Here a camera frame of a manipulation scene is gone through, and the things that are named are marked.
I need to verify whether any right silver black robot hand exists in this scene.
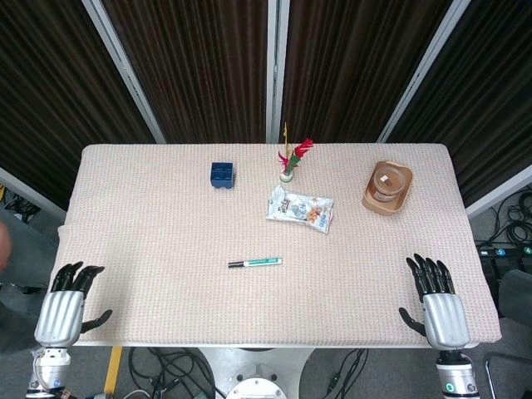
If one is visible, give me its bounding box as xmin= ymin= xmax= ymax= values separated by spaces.
xmin=398 ymin=253 xmax=470 ymax=350

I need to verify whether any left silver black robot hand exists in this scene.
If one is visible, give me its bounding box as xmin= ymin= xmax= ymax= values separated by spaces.
xmin=34 ymin=261 xmax=113 ymax=348

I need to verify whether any green white marker body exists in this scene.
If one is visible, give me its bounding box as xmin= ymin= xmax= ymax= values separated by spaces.
xmin=243 ymin=257 xmax=283 ymax=268

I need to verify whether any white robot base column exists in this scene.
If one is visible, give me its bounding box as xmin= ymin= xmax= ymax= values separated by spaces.
xmin=197 ymin=347 xmax=317 ymax=399

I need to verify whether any person in grey clothes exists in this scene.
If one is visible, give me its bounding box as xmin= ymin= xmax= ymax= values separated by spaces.
xmin=0 ymin=207 xmax=62 ymax=357

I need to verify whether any black office chair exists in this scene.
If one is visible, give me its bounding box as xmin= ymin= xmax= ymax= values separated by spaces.
xmin=484 ymin=268 xmax=532 ymax=394

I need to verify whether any black power strip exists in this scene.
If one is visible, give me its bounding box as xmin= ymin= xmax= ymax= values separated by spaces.
xmin=475 ymin=244 xmax=532 ymax=259

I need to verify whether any brown wooden tray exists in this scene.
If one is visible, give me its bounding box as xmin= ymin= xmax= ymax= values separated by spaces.
xmin=361 ymin=160 xmax=415 ymax=217

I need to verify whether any beige woven tablecloth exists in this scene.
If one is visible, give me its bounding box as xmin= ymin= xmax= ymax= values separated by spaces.
xmin=34 ymin=143 xmax=502 ymax=348

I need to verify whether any clear glass jar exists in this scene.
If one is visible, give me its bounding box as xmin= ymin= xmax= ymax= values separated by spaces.
xmin=372 ymin=165 xmax=409 ymax=201

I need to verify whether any silver snack bag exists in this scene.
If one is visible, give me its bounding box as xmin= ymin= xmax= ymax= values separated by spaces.
xmin=265 ymin=185 xmax=336 ymax=234

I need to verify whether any dark ribbed partition panel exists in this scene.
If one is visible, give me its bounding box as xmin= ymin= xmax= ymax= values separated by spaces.
xmin=0 ymin=0 xmax=157 ymax=209
xmin=388 ymin=0 xmax=532 ymax=207
xmin=101 ymin=0 xmax=269 ymax=145
xmin=282 ymin=0 xmax=452 ymax=145

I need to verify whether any blue plastic building block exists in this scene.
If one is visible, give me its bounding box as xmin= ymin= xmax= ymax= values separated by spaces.
xmin=209 ymin=161 xmax=237 ymax=191

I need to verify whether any small vase with red flowers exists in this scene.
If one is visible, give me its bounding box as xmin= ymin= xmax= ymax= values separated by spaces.
xmin=277 ymin=121 xmax=315 ymax=184

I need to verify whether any black cable bundle by wall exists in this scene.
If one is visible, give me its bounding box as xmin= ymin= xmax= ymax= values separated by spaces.
xmin=488 ymin=189 xmax=532 ymax=246

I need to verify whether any black cable bundle under table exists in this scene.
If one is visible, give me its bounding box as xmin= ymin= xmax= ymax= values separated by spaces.
xmin=126 ymin=347 xmax=217 ymax=399

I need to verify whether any silver aluminium partition rail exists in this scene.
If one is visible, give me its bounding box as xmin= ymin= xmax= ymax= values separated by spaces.
xmin=465 ymin=164 xmax=532 ymax=219
xmin=0 ymin=165 xmax=67 ymax=221

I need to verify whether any silver aluminium partition post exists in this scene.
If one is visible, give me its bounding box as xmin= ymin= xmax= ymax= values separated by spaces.
xmin=81 ymin=0 xmax=167 ymax=145
xmin=377 ymin=0 xmax=473 ymax=145
xmin=265 ymin=0 xmax=291 ymax=145

